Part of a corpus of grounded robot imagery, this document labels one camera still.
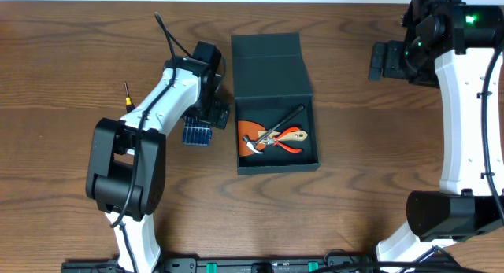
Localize blue precision screwdriver set case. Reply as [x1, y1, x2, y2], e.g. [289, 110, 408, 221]
[182, 116, 213, 146]

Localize dark green box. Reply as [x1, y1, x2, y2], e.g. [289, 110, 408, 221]
[231, 33, 320, 175]

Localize orange scraper wooden handle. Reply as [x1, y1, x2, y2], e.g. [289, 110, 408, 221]
[237, 120, 309, 157]

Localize red handled pliers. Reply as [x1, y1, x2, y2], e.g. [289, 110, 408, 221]
[262, 127, 308, 153]

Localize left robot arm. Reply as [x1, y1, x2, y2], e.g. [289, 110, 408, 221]
[85, 42, 230, 272]

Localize black yellow screwdriver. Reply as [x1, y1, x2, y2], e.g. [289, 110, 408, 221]
[124, 82, 135, 113]

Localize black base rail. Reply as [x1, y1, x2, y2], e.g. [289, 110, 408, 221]
[61, 249, 461, 273]

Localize small steel claw hammer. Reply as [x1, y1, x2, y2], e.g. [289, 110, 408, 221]
[238, 105, 305, 157]

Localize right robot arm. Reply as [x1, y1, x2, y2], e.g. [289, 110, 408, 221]
[369, 0, 503, 272]

